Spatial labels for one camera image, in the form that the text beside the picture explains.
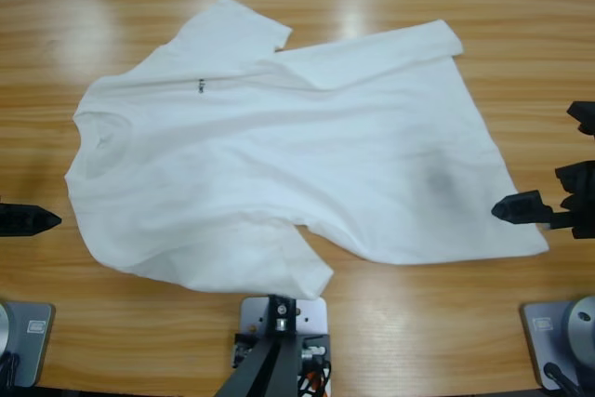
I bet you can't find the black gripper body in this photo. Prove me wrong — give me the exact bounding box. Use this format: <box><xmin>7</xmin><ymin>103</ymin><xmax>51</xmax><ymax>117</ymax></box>
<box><xmin>550</xmin><ymin>159</ymin><xmax>595</xmax><ymax>241</ymax></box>

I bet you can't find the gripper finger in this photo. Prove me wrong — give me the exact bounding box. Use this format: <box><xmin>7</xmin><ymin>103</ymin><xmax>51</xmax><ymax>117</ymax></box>
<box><xmin>0</xmin><ymin>201</ymin><xmax>63</xmax><ymax>236</ymax></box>
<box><xmin>491</xmin><ymin>190</ymin><xmax>554</xmax><ymax>227</ymax></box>

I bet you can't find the white t-shirt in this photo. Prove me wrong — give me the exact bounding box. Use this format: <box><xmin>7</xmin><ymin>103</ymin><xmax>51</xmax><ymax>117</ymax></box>
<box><xmin>63</xmin><ymin>0</ymin><xmax>550</xmax><ymax>301</ymax></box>

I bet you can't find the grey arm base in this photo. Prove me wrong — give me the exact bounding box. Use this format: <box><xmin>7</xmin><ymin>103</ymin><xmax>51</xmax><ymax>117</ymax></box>
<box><xmin>0</xmin><ymin>301</ymin><xmax>56</xmax><ymax>389</ymax></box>
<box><xmin>519</xmin><ymin>294</ymin><xmax>595</xmax><ymax>391</ymax></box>

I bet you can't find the white mounting block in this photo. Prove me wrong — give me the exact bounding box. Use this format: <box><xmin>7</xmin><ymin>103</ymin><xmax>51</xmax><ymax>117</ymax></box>
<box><xmin>239</xmin><ymin>295</ymin><xmax>332</xmax><ymax>397</ymax></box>

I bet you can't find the black stand clamp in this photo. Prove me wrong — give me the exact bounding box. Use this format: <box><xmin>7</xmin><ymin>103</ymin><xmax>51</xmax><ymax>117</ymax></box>
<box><xmin>231</xmin><ymin>330</ymin><xmax>334</xmax><ymax>370</ymax></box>

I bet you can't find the black base cable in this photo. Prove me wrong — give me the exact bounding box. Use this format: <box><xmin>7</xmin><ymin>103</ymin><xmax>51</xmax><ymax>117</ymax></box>
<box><xmin>0</xmin><ymin>352</ymin><xmax>22</xmax><ymax>389</ymax></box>
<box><xmin>543</xmin><ymin>362</ymin><xmax>585</xmax><ymax>391</ymax></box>

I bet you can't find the orange cable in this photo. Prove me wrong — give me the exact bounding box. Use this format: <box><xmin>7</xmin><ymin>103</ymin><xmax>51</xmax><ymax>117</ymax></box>
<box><xmin>297</xmin><ymin>364</ymin><xmax>334</xmax><ymax>397</ymax></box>

